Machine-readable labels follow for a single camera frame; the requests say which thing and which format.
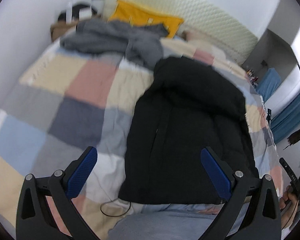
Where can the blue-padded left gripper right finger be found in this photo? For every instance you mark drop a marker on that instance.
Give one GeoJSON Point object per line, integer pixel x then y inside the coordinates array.
{"type": "Point", "coordinates": [262, 219]}

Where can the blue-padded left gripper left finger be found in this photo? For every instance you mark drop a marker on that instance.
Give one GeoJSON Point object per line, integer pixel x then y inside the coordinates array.
{"type": "Point", "coordinates": [34, 217]}

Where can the black puffer jacket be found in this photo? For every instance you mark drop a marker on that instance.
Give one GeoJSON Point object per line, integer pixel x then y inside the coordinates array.
{"type": "Point", "coordinates": [188, 107]}

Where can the person's right hand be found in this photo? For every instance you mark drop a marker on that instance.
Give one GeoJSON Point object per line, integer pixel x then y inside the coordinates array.
{"type": "Point", "coordinates": [289, 204]}

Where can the blue curtain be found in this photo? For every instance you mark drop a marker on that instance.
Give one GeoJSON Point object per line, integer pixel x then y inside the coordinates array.
{"type": "Point", "coordinates": [286, 121]}

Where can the black tripod by bed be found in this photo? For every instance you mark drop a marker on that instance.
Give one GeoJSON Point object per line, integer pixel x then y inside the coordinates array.
{"type": "Point", "coordinates": [269, 116]}

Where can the grey trousers of person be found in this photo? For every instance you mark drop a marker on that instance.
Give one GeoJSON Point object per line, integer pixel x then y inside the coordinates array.
{"type": "Point", "coordinates": [168, 221]}

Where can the blue towel on chair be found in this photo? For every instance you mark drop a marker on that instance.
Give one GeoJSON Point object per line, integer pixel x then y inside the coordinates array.
{"type": "Point", "coordinates": [269, 84]}

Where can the bottles on side shelf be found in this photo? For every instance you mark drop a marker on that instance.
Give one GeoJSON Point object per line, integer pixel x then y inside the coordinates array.
{"type": "Point", "coordinates": [252, 78]}

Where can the patchwork checkered duvet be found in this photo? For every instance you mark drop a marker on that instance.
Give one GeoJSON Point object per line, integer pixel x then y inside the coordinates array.
{"type": "Point", "coordinates": [62, 104]}

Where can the cream quilted headboard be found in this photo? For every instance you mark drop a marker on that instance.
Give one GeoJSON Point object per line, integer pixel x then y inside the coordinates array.
{"type": "Point", "coordinates": [205, 18]}

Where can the pink pillow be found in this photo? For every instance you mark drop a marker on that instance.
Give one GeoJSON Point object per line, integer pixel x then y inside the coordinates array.
{"type": "Point", "coordinates": [192, 35]}

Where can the wooden bedside table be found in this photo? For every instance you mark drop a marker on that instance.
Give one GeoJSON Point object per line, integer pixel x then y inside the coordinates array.
{"type": "Point", "coordinates": [60, 28]}

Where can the black bag on nightstand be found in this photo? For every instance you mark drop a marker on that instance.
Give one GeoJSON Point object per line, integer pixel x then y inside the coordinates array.
{"type": "Point", "coordinates": [76, 7]}

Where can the grey fleece garment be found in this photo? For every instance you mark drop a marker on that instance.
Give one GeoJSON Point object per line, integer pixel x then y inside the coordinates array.
{"type": "Point", "coordinates": [140, 45]}

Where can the clear water bottle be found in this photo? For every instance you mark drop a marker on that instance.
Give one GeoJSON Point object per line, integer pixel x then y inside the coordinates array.
{"type": "Point", "coordinates": [68, 14]}

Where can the white tablet on nightstand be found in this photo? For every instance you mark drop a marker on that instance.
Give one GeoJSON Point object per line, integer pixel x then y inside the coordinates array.
{"type": "Point", "coordinates": [85, 13]}

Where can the yellow pillow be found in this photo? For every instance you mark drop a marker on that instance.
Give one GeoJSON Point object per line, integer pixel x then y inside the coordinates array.
{"type": "Point", "coordinates": [139, 15]}

